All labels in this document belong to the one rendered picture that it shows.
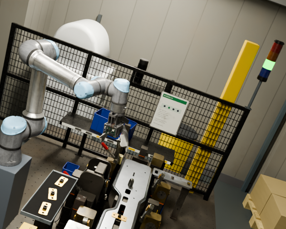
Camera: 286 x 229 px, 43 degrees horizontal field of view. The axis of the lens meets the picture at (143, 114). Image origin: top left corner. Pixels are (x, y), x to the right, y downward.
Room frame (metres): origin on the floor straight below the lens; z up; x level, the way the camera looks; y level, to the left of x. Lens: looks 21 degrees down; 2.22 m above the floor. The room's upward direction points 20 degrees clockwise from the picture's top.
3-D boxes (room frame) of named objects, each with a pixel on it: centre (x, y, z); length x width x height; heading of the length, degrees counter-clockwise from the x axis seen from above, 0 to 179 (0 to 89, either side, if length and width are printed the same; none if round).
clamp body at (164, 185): (2.03, -0.29, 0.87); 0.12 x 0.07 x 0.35; 89
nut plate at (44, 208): (1.29, 0.26, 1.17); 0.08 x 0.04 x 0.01; 7
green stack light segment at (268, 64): (2.64, -0.72, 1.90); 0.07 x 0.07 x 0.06
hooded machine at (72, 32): (3.98, 0.86, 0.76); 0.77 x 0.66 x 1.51; 88
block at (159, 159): (2.37, -0.21, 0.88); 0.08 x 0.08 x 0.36; 89
